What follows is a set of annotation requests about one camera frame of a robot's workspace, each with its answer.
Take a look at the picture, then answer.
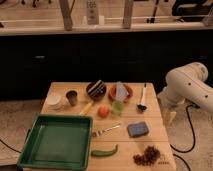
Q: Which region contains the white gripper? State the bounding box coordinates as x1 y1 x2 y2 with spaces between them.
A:
157 88 185 125

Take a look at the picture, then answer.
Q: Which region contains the blue sponge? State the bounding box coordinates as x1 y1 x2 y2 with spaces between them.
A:
127 122 149 138

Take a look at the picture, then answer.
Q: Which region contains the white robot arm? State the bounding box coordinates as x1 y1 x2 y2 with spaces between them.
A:
157 62 213 126

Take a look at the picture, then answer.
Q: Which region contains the green plastic tray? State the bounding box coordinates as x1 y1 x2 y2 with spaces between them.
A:
17 115 93 171

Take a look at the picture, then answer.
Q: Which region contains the dark red grape bunch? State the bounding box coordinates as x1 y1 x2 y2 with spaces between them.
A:
133 146 160 166

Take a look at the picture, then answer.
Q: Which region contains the clear plastic container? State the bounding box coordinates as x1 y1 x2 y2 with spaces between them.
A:
115 82 128 101

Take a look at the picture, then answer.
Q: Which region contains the orange peach fruit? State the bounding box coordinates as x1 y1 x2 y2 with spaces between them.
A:
98 105 110 118

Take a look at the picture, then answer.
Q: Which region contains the dark brown bowl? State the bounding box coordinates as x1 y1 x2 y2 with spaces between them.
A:
86 82 107 101

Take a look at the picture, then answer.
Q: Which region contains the striped black white object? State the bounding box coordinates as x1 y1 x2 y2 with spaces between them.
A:
88 80 104 94

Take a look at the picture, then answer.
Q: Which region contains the green chili pepper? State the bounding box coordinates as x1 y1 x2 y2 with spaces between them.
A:
91 144 118 157

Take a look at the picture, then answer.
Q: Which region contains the dark metal cup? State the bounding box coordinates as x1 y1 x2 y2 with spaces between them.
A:
66 90 78 106

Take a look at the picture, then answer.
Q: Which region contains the black floor cable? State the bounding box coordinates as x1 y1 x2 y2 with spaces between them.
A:
169 103 198 154

